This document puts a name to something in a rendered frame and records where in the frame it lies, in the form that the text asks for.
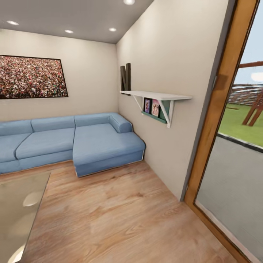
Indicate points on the picture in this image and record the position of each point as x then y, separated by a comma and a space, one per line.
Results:
31, 77
147, 103
155, 108

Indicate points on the sofa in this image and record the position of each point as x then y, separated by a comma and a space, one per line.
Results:
94, 142

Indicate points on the door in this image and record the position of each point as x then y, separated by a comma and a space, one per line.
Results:
225, 187

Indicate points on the coffee table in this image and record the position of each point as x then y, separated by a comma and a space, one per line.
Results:
19, 204

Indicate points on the decorative sign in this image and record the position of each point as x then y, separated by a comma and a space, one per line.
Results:
126, 78

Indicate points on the shelf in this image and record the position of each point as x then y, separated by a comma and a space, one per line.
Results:
166, 102

